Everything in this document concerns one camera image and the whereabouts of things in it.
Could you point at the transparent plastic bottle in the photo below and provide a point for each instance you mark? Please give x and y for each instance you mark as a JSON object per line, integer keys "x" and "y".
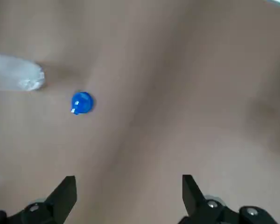
{"x": 11, "y": 72}

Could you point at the blue bottle cap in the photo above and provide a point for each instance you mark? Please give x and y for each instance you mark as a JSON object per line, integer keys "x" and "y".
{"x": 82, "y": 102}

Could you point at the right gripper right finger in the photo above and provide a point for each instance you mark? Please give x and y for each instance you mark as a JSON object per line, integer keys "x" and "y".
{"x": 200, "y": 210}

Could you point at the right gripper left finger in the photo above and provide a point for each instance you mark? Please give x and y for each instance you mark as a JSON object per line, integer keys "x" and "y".
{"x": 53, "y": 205}

